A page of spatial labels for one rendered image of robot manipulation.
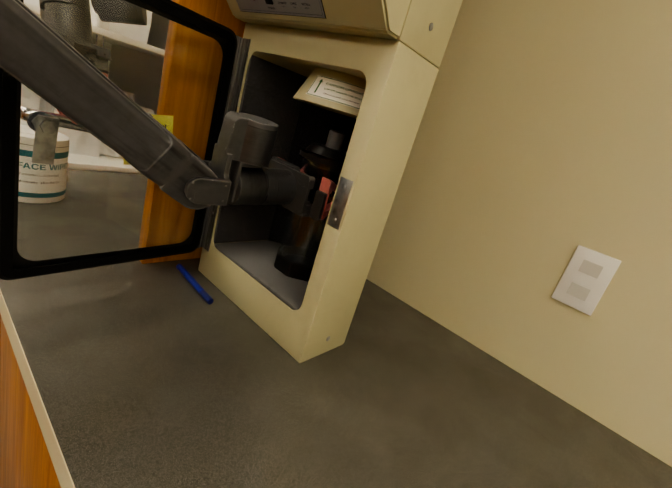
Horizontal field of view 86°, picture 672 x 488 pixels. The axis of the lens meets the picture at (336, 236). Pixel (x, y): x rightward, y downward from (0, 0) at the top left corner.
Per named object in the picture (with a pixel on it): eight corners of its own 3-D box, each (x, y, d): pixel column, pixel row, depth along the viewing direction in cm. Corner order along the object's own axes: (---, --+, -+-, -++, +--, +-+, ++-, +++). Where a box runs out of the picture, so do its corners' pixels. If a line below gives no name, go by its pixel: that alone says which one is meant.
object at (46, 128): (54, 166, 45) (61, 120, 44) (32, 163, 43) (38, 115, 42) (48, 161, 46) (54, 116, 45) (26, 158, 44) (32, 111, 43)
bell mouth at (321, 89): (339, 114, 73) (347, 85, 72) (412, 135, 63) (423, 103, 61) (270, 91, 60) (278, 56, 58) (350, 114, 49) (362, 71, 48)
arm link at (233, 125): (166, 177, 51) (183, 203, 45) (179, 94, 47) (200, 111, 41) (245, 185, 59) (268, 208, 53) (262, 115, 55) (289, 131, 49)
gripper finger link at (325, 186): (330, 169, 66) (291, 166, 59) (359, 182, 62) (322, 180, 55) (321, 205, 68) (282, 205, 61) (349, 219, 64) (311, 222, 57)
